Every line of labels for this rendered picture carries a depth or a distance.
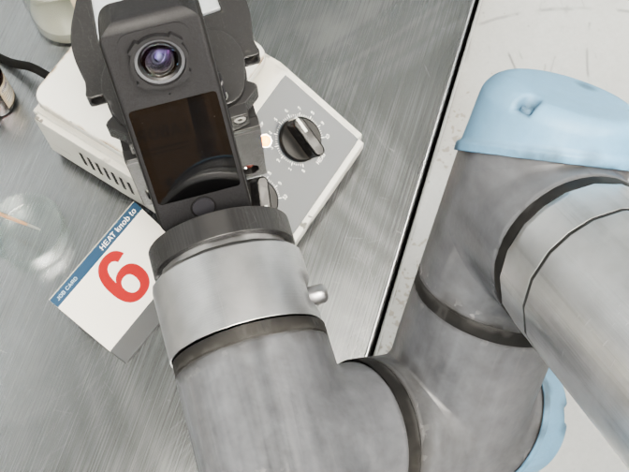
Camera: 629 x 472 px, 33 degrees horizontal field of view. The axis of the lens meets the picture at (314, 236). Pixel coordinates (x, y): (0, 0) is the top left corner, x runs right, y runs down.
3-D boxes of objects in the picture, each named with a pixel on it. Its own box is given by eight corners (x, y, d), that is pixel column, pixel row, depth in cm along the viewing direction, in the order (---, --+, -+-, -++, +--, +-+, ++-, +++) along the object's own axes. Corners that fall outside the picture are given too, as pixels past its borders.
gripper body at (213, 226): (115, 117, 60) (164, 312, 56) (82, 37, 52) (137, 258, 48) (245, 82, 60) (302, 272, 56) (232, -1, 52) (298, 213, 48)
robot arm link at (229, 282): (158, 346, 46) (336, 296, 47) (135, 252, 48) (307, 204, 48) (181, 383, 53) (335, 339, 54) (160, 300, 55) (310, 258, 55)
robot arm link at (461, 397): (625, 334, 51) (453, 361, 45) (547, 508, 56) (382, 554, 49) (520, 252, 56) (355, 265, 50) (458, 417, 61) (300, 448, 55)
